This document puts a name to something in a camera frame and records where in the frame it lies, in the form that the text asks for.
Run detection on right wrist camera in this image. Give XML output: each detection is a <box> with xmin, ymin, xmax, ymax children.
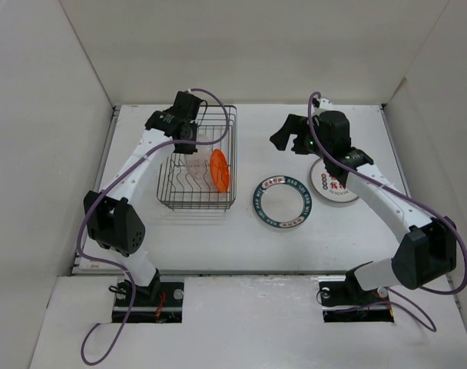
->
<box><xmin>312</xmin><ymin>96</ymin><xmax>334</xmax><ymax>114</ymax></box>

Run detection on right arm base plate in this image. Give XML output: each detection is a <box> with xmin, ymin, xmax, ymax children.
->
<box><xmin>316</xmin><ymin>276</ymin><xmax>394</xmax><ymax>323</ymax></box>

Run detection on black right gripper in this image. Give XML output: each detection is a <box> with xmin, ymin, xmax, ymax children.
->
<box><xmin>269</xmin><ymin>114</ymin><xmax>331</xmax><ymax>160</ymax></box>

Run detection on white plate red characters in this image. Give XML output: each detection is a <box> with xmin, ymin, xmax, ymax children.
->
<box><xmin>309</xmin><ymin>158</ymin><xmax>359</xmax><ymax>204</ymax></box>

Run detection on orange plastic plate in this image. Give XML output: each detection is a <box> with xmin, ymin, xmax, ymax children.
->
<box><xmin>210</xmin><ymin>149</ymin><xmax>230</xmax><ymax>193</ymax></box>

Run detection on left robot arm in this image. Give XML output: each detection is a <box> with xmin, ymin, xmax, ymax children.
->
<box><xmin>87</xmin><ymin>91</ymin><xmax>202</xmax><ymax>305</ymax></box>

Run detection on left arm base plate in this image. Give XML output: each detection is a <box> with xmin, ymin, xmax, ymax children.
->
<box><xmin>108</xmin><ymin>280</ymin><xmax>184</xmax><ymax>324</ymax></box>

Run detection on grey wire dish rack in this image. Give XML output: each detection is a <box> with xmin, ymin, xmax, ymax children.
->
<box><xmin>157</xmin><ymin>105</ymin><xmax>237</xmax><ymax>211</ymax></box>

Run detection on white plate green lettered rim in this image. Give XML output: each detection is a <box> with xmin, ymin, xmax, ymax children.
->
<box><xmin>252</xmin><ymin>175</ymin><xmax>313</xmax><ymax>231</ymax></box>

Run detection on clear glass plate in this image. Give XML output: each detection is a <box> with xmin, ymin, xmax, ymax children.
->
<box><xmin>184</xmin><ymin>145</ymin><xmax>213</xmax><ymax>179</ymax></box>

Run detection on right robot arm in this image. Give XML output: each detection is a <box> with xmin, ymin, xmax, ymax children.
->
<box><xmin>270</xmin><ymin>111</ymin><xmax>457</xmax><ymax>307</ymax></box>

